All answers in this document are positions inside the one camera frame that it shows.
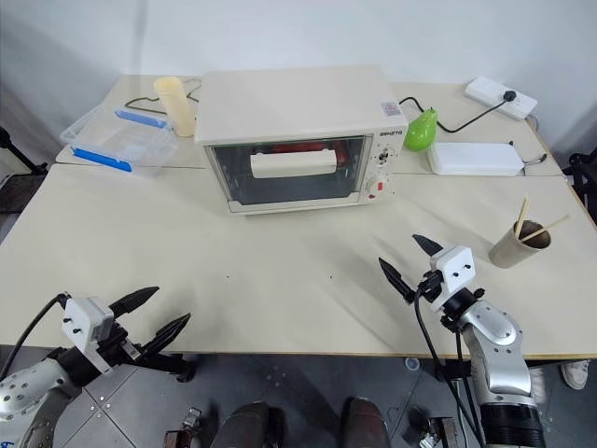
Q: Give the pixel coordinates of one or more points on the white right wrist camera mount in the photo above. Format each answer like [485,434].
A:
[454,270]

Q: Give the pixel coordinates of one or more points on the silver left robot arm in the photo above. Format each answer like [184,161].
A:
[21,392]

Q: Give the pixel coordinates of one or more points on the cream countertop toaster oven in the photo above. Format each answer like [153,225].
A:
[289,102]

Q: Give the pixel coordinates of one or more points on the green pear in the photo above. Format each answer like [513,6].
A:
[420,130]

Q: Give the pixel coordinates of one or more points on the black table foot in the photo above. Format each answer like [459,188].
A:
[175,366]

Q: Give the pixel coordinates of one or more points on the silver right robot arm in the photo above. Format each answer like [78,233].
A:
[499,354]

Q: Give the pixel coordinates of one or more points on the blue container latch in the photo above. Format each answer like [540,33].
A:
[140,117]
[100,158]

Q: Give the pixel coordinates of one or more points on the brown metal bracket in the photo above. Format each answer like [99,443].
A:
[438,434]
[184,427]

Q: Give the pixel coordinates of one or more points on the cream cylindrical cup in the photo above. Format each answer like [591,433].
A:
[176,105]

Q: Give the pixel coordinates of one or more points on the wooden chopstick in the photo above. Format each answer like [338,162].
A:
[523,214]
[550,226]

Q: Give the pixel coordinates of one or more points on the black tripod stand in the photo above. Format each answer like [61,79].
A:
[14,151]

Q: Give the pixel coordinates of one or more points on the metal cup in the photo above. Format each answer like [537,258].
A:
[513,252]

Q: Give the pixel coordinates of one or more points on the black equipment stand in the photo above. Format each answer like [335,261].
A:
[583,177]

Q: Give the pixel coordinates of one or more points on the white power strip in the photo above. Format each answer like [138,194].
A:
[494,95]

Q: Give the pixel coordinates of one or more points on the dark rounded shape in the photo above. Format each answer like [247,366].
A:
[245,427]
[365,422]

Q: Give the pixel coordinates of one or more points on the clear plastic storage container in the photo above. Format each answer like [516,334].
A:
[116,142]

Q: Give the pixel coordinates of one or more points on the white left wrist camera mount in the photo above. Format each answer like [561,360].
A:
[84,322]

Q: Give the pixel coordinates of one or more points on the white shoe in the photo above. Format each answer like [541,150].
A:
[574,375]

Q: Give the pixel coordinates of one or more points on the black power plug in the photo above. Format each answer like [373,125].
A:
[510,96]

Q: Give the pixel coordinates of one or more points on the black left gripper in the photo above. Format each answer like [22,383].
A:
[116,345]

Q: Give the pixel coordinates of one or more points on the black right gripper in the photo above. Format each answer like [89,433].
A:
[430,285]

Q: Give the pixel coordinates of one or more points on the white rectangular lunch box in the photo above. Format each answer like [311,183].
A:
[476,158]

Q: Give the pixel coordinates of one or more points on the black and white knob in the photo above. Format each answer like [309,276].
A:
[383,157]

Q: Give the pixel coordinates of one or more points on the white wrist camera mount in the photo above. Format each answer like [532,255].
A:
[454,270]
[84,322]

